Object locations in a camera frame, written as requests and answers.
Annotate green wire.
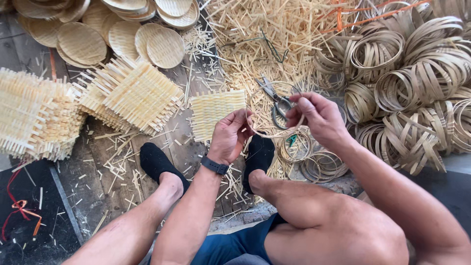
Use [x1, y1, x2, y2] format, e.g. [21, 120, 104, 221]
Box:
[224, 27, 290, 64]

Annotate black floor mat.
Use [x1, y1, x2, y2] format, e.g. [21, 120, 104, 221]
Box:
[0, 159, 84, 265]

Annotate tall stack of woven squares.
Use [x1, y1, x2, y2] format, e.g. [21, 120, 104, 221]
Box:
[0, 67, 88, 163]

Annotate person's right leg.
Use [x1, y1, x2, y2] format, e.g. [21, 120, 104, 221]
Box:
[248, 169, 410, 265]

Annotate black sock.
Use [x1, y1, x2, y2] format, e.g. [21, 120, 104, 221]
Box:
[242, 131, 276, 195]
[139, 142, 191, 196]

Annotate heap of bamboo rings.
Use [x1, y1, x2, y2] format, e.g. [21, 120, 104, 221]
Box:
[313, 0, 471, 176]

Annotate person's leg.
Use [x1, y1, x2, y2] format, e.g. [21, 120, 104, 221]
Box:
[248, 169, 410, 265]
[62, 172, 184, 265]

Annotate fanned stack of woven squares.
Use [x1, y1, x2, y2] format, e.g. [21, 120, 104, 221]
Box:
[73, 55, 185, 137]

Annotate metal scissors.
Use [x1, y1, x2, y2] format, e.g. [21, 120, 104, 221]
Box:
[254, 75, 296, 130]

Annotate person's left hand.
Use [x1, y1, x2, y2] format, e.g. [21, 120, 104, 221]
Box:
[207, 108, 255, 166]

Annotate person's right hand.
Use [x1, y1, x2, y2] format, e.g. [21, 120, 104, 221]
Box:
[286, 92, 350, 148]

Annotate red orange ribbon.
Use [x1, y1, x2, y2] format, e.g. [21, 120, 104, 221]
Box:
[0, 167, 43, 242]

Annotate person's left leg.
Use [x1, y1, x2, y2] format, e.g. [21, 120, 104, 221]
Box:
[62, 172, 184, 265]

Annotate orange plastic string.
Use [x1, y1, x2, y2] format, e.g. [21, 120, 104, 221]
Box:
[319, 0, 432, 34]

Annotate black wrist watch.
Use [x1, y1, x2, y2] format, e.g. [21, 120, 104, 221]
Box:
[200, 155, 230, 176]

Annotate pile of round woven trays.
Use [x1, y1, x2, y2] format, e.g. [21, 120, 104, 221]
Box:
[0, 0, 201, 70]

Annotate thin bamboo hoop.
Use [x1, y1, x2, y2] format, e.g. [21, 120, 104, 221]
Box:
[245, 81, 306, 139]

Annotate small bundle of bamboo rings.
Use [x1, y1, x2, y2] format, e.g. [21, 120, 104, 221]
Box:
[277, 128, 349, 184]

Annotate blue shorts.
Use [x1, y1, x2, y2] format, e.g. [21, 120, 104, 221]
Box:
[146, 213, 288, 265]

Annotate heap of bamboo strip scraps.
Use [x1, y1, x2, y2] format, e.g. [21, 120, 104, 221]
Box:
[182, 0, 344, 185]

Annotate single woven bamboo square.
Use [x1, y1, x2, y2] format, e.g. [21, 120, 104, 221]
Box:
[189, 89, 247, 143]

